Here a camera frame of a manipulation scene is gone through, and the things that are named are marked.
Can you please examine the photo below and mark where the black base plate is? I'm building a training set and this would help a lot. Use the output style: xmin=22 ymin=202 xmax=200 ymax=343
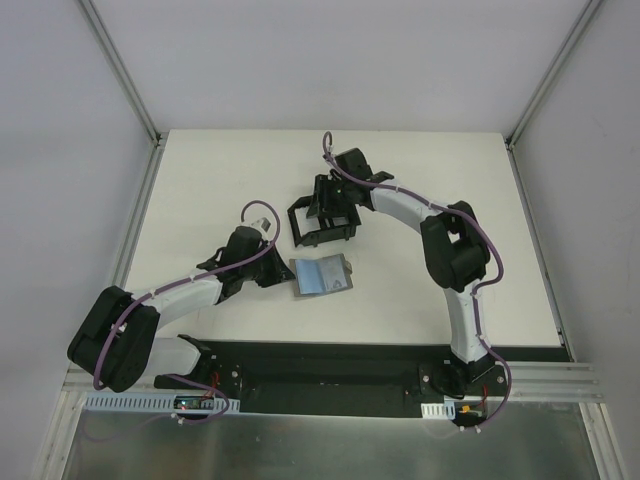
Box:
xmin=152 ymin=339 xmax=516 ymax=416

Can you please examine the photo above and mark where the front aluminium rail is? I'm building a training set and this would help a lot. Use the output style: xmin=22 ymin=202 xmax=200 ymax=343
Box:
xmin=62 ymin=349 xmax=606 ymax=401

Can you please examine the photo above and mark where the right table edge rail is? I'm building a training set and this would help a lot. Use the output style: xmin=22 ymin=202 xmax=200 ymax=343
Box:
xmin=505 ymin=144 xmax=575 ymax=361

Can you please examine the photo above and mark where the silver VIP card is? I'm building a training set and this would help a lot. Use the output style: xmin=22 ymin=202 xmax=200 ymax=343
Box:
xmin=319 ymin=256 xmax=349 ymax=293

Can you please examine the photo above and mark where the right aluminium frame post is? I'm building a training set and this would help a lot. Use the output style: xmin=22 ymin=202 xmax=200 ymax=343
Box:
xmin=505 ymin=0 xmax=606 ymax=151

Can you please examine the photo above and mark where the left aluminium frame post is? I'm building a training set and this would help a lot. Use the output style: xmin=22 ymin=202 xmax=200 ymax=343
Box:
xmin=75 ymin=0 xmax=163 ymax=146

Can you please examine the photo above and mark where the left white cable duct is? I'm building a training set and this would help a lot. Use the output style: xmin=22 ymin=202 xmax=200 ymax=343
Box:
xmin=84 ymin=393 xmax=240 ymax=415

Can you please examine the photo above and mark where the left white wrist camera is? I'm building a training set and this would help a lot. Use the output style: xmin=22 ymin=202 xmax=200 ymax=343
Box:
xmin=250 ymin=217 xmax=271 ymax=234

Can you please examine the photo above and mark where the white cable duct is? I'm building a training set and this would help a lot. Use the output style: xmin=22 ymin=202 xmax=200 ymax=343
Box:
xmin=84 ymin=393 xmax=240 ymax=415
xmin=421 ymin=401 xmax=456 ymax=421

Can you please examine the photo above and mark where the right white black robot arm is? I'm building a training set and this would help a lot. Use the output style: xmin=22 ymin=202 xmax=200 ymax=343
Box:
xmin=295 ymin=146 xmax=504 ymax=395

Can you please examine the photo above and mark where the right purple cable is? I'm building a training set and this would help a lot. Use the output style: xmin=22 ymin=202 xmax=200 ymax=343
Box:
xmin=322 ymin=131 xmax=514 ymax=435

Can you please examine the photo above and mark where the aluminium frame post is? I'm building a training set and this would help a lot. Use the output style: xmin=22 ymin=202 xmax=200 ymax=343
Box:
xmin=505 ymin=0 xmax=606 ymax=151
xmin=75 ymin=0 xmax=163 ymax=146

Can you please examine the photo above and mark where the left table edge rail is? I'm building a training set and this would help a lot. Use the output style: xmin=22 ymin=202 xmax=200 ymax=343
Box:
xmin=105 ymin=134 xmax=168 ymax=287

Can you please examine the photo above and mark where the table edge rail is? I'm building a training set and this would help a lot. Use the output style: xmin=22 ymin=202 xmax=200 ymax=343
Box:
xmin=505 ymin=144 xmax=575 ymax=361
xmin=105 ymin=134 xmax=168 ymax=287

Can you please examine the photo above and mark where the black plastic card tray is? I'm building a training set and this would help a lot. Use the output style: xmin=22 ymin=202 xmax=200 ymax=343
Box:
xmin=287 ymin=194 xmax=361 ymax=247

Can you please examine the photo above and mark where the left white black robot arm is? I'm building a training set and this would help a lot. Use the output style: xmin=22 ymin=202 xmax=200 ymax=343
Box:
xmin=67 ymin=226 xmax=295 ymax=393

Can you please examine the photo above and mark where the right white cable duct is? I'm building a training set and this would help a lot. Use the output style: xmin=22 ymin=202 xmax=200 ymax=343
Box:
xmin=421 ymin=401 xmax=456 ymax=421

